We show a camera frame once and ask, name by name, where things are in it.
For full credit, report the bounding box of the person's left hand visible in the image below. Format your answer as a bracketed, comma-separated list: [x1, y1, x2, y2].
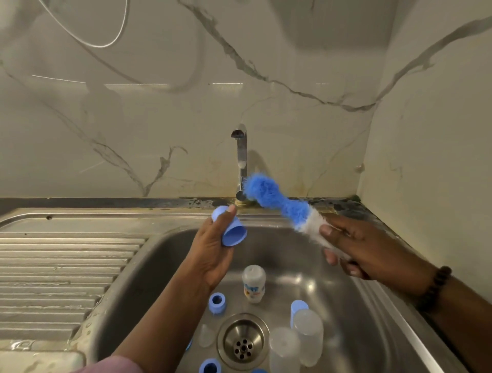
[179, 203, 240, 291]

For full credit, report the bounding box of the person's right hand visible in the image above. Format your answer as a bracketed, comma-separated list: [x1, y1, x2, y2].
[318, 213, 441, 298]

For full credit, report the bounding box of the blue cylindrical bottle cap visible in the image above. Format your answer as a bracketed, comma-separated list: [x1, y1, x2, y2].
[290, 298, 311, 327]
[211, 204, 249, 248]

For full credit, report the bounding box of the cartoon print baby bottle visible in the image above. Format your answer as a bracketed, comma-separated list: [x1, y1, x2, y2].
[241, 264, 268, 304]

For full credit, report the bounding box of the clear silicone nipple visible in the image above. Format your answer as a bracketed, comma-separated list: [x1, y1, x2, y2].
[197, 323, 217, 349]

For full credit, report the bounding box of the blue and white bottle brush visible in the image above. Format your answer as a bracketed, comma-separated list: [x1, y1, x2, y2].
[243, 173, 368, 279]

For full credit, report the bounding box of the translucent bottle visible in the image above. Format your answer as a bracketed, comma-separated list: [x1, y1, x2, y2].
[268, 326, 302, 373]
[292, 308, 326, 367]

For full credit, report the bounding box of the translucent bottle front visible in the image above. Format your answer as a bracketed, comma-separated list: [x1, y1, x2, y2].
[268, 326, 302, 373]

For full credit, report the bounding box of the person's left forearm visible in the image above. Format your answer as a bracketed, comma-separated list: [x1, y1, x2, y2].
[111, 273, 220, 373]

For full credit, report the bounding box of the chrome sink faucet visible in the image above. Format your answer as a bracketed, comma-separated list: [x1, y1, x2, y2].
[231, 125, 250, 205]

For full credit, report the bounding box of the metal sink drain strainer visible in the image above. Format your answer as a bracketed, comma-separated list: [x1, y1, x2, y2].
[216, 311, 272, 372]

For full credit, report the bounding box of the stainless steel sink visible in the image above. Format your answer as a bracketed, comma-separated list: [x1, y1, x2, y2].
[0, 206, 470, 373]

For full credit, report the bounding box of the pink shirt sleeve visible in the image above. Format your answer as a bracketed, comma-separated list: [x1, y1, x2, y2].
[75, 355, 145, 373]

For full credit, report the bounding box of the black bead bracelet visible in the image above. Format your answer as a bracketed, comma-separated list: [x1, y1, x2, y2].
[417, 265, 454, 313]

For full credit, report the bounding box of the white cable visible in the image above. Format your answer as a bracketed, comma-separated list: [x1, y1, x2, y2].
[36, 0, 131, 50]

